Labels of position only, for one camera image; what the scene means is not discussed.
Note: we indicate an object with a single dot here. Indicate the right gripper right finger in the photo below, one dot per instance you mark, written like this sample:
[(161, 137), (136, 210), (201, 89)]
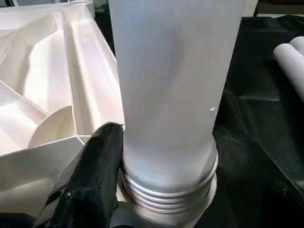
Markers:
[(266, 199)]

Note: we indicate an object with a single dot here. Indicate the white plastic table top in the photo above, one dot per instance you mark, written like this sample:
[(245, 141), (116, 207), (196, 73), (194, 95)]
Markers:
[(52, 80)]

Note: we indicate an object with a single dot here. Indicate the white plastic table leg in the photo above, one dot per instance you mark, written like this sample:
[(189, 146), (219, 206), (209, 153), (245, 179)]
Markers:
[(299, 43), (292, 66), (171, 85)]

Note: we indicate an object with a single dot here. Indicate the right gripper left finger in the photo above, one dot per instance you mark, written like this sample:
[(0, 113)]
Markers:
[(88, 185)]

